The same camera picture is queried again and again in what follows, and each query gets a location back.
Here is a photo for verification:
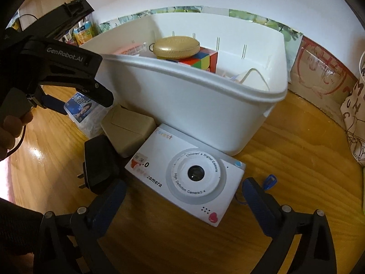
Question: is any black plug adapter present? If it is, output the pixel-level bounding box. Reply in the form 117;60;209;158
77;135;127;195

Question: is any blue floss pick box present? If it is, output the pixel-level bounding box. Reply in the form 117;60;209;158
64;92;111;139

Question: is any white children's digital camera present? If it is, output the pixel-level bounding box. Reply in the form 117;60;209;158
125;124;246;227

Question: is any beige card box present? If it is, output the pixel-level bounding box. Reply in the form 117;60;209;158
101;105;156;158

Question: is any pink pear-shaped case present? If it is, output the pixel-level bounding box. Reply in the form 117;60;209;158
113;43;147;56

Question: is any round gold compact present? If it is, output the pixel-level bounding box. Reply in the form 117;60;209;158
149;36;201;60

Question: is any multicolour puzzle cube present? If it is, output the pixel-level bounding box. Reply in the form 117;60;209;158
167;47;218;74

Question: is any clear sticker-decorated plastic box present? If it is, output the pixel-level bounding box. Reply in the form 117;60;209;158
222;67;270;92

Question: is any person's left hand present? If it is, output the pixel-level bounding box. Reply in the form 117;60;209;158
0;111;33;161

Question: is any orange juice carton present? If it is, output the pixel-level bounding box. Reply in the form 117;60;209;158
73;21;95;46

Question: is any white plastic storage bin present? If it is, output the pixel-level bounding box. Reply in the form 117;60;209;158
79;12;289;157

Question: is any beige letter-print tote bag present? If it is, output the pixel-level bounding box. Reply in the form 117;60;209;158
340;53;365;167

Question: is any red drawing cardboard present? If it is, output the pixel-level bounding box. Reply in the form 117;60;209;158
288;37;357;128

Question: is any green fruit print cardboard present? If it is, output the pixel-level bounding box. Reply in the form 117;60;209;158
90;6;302;70

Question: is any black cable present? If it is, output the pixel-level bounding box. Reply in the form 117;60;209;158
5;125;28;159

